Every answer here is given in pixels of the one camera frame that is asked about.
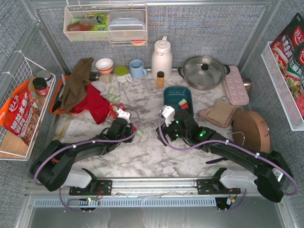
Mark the pepper grinder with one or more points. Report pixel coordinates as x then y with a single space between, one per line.
105 78

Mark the blue mug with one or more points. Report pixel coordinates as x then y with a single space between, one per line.
137 69

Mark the white wire basket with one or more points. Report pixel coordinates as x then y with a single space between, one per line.
11 146
292 113

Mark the red cloth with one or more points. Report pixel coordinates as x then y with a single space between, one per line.
96 104

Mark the steel pot with lid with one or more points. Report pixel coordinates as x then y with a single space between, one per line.
203 72

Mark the clear plastic containers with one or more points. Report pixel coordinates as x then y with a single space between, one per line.
127 25

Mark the red capsule cluster two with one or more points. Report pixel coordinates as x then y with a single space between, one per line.
113 114

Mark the green lid cup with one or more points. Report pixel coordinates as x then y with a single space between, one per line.
122 74

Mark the brown cloth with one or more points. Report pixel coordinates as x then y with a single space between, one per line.
75 88

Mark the pink egg tray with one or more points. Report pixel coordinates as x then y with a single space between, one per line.
234 87

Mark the orange snack bag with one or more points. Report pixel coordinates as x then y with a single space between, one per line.
18 115

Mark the round wooden board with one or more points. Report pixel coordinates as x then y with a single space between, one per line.
251 131

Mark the orange spice bottle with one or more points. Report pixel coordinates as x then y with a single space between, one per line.
160 79

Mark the green capsule pair left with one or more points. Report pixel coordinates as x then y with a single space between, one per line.
111 97

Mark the dark lid jar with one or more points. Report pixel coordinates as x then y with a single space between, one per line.
40 86

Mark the red seasoning packet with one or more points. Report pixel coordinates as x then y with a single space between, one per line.
288 51

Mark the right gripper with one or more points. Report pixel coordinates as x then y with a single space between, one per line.
181 116

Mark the white thermos jug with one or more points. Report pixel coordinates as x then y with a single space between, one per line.
162 58

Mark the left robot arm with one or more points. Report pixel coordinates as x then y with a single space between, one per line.
52 168

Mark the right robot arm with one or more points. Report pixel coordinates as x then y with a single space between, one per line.
272 174

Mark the white wire basket left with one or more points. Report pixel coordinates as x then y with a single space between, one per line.
11 146

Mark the cream wall rack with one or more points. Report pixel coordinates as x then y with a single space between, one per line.
78 28

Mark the orange tray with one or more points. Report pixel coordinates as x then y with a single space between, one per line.
55 98

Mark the white wire basket right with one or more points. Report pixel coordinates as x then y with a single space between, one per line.
292 113

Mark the teal storage basket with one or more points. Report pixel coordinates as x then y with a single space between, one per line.
172 95

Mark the steel ladle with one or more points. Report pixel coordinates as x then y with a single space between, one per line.
247 84

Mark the purple knife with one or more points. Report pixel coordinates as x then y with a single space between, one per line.
216 160

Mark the green capsule in cluster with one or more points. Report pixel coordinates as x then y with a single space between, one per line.
115 108

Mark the green drink packet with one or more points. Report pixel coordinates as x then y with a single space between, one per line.
100 21

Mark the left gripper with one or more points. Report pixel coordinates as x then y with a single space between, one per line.
129 128

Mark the white orange bowl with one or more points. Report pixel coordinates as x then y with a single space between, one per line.
105 65

